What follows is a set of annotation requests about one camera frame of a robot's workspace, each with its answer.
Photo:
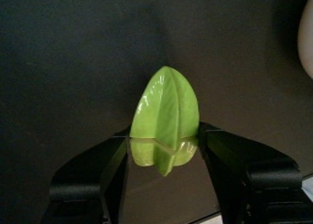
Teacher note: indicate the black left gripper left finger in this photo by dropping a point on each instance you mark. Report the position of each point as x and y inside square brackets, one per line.
[87, 179]

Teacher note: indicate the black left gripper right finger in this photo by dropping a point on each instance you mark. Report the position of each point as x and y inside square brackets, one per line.
[253, 179]

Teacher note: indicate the green toy starfruit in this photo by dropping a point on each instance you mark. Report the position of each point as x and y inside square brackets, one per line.
[165, 121]

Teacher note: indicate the white rounded object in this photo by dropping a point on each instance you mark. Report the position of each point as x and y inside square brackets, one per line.
[307, 38]

